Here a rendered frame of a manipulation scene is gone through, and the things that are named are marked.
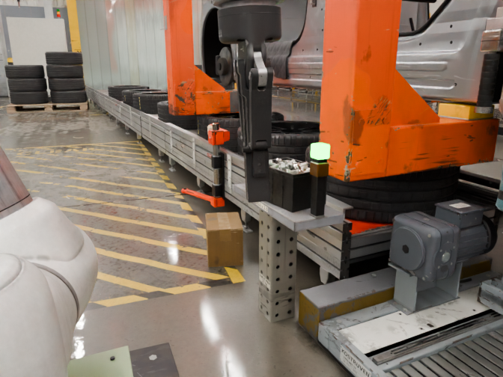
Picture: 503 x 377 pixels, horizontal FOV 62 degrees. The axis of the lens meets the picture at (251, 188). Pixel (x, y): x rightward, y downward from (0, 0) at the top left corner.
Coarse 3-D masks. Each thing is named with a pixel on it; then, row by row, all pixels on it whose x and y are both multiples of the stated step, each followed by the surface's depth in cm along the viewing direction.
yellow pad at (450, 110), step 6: (450, 102) 159; (444, 108) 156; (450, 108) 154; (456, 108) 151; (462, 108) 149; (468, 108) 147; (438, 114) 159; (444, 114) 156; (450, 114) 154; (456, 114) 152; (462, 114) 149; (468, 114) 147; (474, 114) 148; (480, 114) 150; (486, 114) 151; (492, 114) 152
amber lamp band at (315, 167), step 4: (312, 164) 117; (316, 164) 115; (320, 164) 115; (324, 164) 116; (328, 164) 116; (312, 168) 117; (316, 168) 115; (320, 168) 115; (324, 168) 116; (328, 168) 116; (312, 172) 117; (316, 172) 116; (320, 172) 116; (324, 172) 116; (328, 172) 117; (316, 176) 116; (320, 176) 116; (324, 176) 117
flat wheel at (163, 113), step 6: (162, 102) 414; (162, 108) 405; (162, 114) 407; (168, 114) 402; (162, 120) 409; (168, 120) 403; (174, 120) 400; (180, 120) 398; (186, 120) 398; (192, 120) 398; (180, 126) 400; (186, 126) 400; (192, 126) 400
